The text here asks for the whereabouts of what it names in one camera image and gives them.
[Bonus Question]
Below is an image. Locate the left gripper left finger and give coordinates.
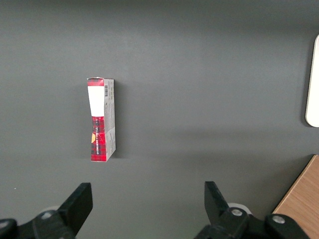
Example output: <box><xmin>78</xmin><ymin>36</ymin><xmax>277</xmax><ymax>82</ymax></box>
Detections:
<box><xmin>0</xmin><ymin>183</ymin><xmax>93</xmax><ymax>239</ymax></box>

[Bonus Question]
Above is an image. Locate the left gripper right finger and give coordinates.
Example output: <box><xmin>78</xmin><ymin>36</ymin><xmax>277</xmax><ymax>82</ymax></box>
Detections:
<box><xmin>194</xmin><ymin>181</ymin><xmax>310</xmax><ymax>239</ymax></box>

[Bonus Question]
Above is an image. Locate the oak wooden drawer cabinet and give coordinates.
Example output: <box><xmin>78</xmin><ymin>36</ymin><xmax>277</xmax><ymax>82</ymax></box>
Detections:
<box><xmin>272</xmin><ymin>154</ymin><xmax>319</xmax><ymax>239</ymax></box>

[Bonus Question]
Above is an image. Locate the red plaid cardboard box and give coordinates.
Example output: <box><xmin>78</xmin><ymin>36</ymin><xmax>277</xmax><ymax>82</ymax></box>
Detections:
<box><xmin>86</xmin><ymin>77</ymin><xmax>117</xmax><ymax>163</ymax></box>

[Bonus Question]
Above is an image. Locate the cream rectangular tray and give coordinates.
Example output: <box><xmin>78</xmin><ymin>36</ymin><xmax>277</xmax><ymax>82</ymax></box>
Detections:
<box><xmin>305</xmin><ymin>33</ymin><xmax>319</xmax><ymax>128</ymax></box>

